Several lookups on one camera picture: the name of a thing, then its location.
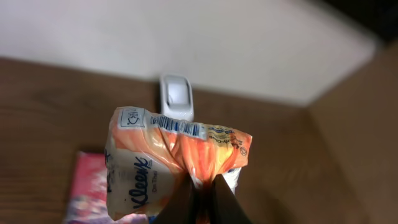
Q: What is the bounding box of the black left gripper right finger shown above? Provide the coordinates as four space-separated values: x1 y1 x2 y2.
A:
208 174 251 224

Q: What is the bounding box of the orange Kleenex tissue pack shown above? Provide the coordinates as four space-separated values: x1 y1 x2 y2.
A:
104 106 252 221

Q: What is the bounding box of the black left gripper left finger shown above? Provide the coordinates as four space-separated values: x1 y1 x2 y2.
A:
152 174 198 224

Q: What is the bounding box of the red purple pad package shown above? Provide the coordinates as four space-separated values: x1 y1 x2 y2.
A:
63 152 150 224

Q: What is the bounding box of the white barcode scanner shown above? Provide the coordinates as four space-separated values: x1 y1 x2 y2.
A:
159 74 194 121

